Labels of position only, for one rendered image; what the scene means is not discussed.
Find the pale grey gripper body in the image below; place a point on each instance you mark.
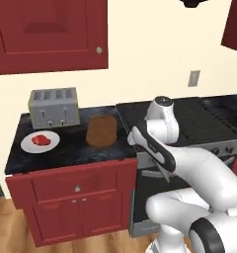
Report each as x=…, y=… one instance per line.
x=162, y=172

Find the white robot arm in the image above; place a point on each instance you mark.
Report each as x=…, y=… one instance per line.
x=202, y=184

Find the brown wooden cutting board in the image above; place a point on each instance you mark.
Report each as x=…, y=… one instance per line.
x=101, y=130

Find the silver drawer knob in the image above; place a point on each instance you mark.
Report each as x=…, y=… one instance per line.
x=77, y=188

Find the red drawer front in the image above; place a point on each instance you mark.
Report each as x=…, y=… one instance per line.
x=76, y=183

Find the red meat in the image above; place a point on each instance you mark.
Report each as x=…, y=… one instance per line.
x=40, y=140

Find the white plate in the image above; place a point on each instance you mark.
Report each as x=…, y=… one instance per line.
x=39, y=142

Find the black stove knob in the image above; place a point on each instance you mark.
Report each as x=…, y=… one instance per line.
x=216, y=151
x=229, y=149

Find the black and silver stove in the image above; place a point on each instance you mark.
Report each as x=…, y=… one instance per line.
x=196, y=122

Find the red base cupboard door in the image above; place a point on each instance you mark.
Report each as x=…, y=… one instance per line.
x=58, y=220
x=102, y=214

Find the small silver door knob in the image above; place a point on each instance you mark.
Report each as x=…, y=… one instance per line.
x=84, y=199
x=74, y=200

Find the red base cabinet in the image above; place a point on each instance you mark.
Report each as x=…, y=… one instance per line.
x=67, y=204

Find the silver four-slot toaster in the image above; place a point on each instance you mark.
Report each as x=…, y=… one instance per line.
x=54, y=108

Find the silver cupboard door knob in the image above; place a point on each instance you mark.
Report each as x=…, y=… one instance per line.
x=99, y=50

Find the black extractor hood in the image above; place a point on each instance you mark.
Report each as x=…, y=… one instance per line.
x=193, y=2

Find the grey wall socket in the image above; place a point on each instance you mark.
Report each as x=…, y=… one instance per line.
x=194, y=78

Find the dark red wall cupboard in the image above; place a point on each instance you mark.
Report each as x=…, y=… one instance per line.
x=235, y=23

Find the red wall cupboard door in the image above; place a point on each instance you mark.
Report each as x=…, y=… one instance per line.
x=44, y=33

